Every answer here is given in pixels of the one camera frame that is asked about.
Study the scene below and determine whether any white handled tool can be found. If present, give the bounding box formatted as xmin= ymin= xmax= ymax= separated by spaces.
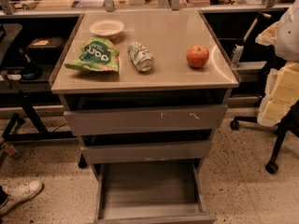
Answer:
xmin=231 ymin=12 xmax=271 ymax=67

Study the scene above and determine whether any grey middle drawer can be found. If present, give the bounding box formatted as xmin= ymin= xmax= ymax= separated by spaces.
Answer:
xmin=81 ymin=130 xmax=211 ymax=164

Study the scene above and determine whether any black desk frame left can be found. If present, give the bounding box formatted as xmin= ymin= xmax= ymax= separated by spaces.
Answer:
xmin=0 ymin=22 xmax=76 ymax=143

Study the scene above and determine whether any black box under bench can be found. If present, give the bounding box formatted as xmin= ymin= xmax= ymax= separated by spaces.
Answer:
xmin=26 ymin=36 xmax=65 ymax=64

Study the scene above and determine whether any grey bottom drawer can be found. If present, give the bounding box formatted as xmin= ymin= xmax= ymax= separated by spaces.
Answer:
xmin=93 ymin=160 xmax=216 ymax=224

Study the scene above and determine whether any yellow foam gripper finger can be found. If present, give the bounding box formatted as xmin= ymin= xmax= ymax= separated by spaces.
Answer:
xmin=257 ymin=62 xmax=299 ymax=127

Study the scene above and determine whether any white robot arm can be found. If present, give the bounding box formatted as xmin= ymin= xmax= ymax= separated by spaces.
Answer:
xmin=256 ymin=0 xmax=299 ymax=127

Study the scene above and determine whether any grey drawer cabinet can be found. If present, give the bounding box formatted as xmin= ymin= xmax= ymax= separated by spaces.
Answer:
xmin=49 ymin=9 xmax=242 ymax=173

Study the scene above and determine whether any crushed soda can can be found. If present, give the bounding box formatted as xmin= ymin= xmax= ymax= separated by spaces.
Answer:
xmin=127 ymin=42 xmax=153 ymax=72

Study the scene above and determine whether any white paper bowl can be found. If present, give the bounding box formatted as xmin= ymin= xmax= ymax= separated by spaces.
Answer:
xmin=90 ymin=20 xmax=124 ymax=40

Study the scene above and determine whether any grey top drawer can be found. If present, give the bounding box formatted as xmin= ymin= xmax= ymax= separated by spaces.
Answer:
xmin=64 ymin=90 xmax=227 ymax=135

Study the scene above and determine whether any black office chair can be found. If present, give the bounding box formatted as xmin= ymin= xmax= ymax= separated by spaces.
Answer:
xmin=230 ymin=102 xmax=299 ymax=175

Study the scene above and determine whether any red apple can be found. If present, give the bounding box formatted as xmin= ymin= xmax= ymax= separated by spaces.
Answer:
xmin=186 ymin=45 xmax=209 ymax=68

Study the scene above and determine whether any white sneaker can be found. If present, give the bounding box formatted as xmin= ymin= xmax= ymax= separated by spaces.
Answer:
xmin=0 ymin=180 xmax=43 ymax=216

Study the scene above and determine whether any green chip bag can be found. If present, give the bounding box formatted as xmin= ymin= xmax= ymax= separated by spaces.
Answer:
xmin=64 ymin=37 xmax=119 ymax=72

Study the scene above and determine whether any grey drawer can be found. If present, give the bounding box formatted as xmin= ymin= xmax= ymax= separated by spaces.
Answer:
xmin=64 ymin=90 xmax=227 ymax=135
xmin=81 ymin=130 xmax=211 ymax=164
xmin=93 ymin=160 xmax=216 ymax=224

